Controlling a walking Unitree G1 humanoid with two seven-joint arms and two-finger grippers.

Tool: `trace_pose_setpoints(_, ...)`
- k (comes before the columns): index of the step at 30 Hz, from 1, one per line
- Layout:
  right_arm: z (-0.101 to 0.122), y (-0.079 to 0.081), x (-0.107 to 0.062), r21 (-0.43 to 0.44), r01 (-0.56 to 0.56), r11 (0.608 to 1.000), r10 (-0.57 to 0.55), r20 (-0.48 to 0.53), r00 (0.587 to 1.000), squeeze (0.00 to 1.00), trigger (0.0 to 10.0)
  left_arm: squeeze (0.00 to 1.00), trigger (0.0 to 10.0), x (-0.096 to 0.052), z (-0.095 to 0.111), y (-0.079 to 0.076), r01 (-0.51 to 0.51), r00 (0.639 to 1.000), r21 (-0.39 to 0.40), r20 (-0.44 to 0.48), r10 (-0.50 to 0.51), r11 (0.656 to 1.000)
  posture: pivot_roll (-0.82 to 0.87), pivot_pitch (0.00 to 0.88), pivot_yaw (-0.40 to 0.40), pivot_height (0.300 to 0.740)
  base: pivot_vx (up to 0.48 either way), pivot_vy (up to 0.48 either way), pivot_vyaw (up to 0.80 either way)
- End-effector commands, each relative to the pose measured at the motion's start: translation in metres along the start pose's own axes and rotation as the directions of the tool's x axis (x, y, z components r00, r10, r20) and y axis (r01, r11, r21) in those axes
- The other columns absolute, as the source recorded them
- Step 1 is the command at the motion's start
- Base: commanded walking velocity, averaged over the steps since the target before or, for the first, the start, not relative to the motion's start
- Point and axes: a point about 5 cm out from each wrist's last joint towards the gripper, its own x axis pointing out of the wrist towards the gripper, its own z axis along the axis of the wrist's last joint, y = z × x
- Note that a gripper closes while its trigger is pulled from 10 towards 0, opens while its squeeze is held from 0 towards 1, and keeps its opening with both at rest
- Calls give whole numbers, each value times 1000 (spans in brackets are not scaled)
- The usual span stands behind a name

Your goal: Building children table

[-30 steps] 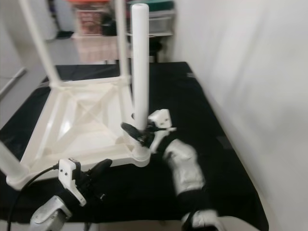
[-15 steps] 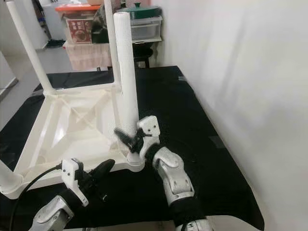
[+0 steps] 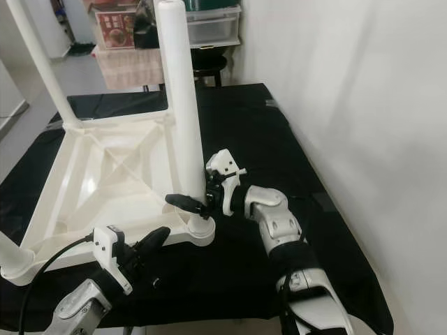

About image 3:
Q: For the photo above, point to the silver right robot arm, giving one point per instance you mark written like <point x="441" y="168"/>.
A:
<point x="276" y="220"/>

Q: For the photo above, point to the black round stool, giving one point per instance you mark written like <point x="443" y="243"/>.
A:
<point x="209" y="63"/>

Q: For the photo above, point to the grey tape strip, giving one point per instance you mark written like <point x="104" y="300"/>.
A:
<point x="272" y="103"/>
<point x="321" y="202"/>

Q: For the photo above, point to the beige table cover cloth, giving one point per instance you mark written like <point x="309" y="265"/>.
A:
<point x="129" y="70"/>

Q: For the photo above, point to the black tablecloth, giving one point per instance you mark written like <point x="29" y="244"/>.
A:
<point x="251" y="279"/>

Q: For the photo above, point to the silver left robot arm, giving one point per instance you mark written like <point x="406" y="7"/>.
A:
<point x="77" y="310"/>

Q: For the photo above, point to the white plastic table leg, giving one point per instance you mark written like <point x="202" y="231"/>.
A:
<point x="181" y="91"/>
<point x="42" y="59"/>
<point x="167" y="105"/>
<point x="10" y="252"/>

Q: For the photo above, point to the orange lid storage bin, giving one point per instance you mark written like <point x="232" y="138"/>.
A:
<point x="108" y="3"/>

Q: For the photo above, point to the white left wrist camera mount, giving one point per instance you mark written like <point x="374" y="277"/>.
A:
<point x="106" y="244"/>

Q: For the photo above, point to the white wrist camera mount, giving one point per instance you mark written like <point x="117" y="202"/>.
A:
<point x="222" y="162"/>
<point x="106" y="244"/>

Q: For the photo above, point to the clear plastic storage box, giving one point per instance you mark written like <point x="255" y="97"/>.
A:
<point x="215" y="26"/>

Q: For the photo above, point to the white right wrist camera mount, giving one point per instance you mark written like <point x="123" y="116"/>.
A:
<point x="222" y="162"/>

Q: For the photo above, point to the red printed box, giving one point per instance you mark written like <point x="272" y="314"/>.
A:
<point x="115" y="31"/>

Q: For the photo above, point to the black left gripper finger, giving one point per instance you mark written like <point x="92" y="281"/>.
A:
<point x="157" y="248"/>
<point x="152" y="237"/>

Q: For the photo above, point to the white plastic table top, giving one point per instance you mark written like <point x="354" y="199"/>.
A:
<point x="112" y="171"/>

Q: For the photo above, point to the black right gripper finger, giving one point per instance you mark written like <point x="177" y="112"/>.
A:
<point x="184" y="202"/>

